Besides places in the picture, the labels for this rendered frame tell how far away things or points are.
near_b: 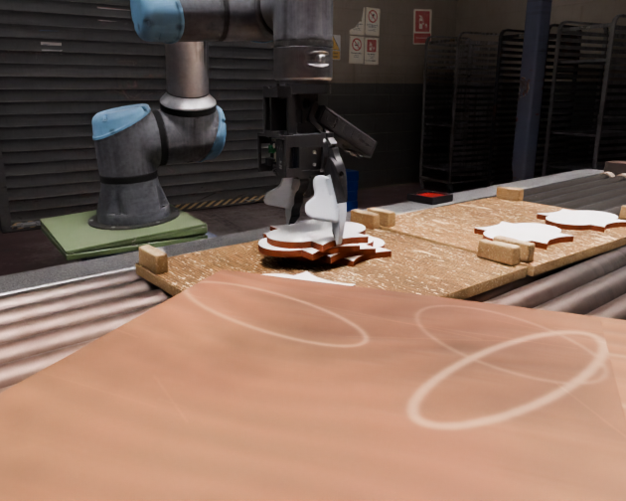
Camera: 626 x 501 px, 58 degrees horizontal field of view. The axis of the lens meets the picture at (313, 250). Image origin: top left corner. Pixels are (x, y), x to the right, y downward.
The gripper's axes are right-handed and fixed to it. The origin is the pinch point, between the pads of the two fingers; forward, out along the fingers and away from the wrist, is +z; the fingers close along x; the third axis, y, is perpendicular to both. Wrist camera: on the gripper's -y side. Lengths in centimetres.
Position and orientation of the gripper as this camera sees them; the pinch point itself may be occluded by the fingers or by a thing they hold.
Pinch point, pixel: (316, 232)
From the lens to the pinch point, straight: 80.2
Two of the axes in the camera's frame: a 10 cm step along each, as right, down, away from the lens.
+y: -8.2, 1.6, -5.5
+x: 5.7, 2.2, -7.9
